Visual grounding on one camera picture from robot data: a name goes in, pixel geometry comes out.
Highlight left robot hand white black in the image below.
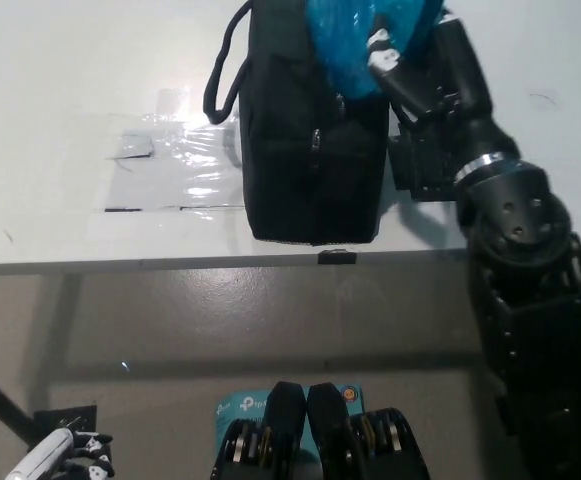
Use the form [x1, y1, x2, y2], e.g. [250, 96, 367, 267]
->
[5, 424, 117, 480]

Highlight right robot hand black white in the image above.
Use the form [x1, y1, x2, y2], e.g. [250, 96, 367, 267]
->
[366, 12, 520, 187]

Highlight blue plastic-wrapped plate stack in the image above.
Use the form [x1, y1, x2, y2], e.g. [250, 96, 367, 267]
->
[303, 0, 446, 101]

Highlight black floor tape patch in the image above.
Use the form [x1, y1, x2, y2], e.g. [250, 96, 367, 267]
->
[33, 403, 99, 444]

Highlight large black tape patch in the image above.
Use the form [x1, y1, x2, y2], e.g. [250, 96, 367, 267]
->
[387, 132, 471, 204]

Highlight teal tp-link box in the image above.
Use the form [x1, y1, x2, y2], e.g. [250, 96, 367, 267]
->
[214, 383, 369, 451]

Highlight small black tape strip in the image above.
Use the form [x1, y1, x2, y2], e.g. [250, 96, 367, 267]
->
[317, 248, 359, 265]

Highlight clear glossy tape sheet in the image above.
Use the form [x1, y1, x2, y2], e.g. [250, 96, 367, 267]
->
[103, 87, 249, 214]

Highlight grey tape piece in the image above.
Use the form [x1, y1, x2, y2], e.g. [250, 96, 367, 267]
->
[105, 133, 155, 162]

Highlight black fabric bag with handles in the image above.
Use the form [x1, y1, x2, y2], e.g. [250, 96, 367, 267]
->
[203, 0, 394, 248]

